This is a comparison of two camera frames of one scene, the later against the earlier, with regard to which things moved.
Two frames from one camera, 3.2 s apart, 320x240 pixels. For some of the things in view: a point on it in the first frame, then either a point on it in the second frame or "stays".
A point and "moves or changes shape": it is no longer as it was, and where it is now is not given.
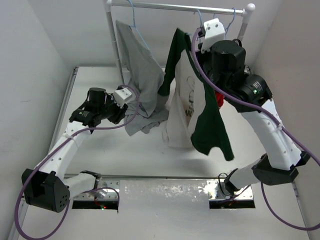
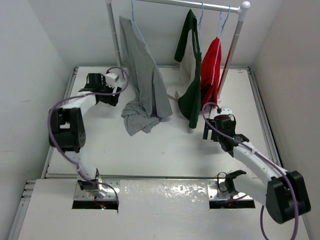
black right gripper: x=201 y=56 → x=206 y=133
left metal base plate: x=104 y=190 stays
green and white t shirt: x=193 y=110 moves or changes shape
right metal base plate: x=217 y=190 stays
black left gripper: x=119 y=112 → x=110 y=100
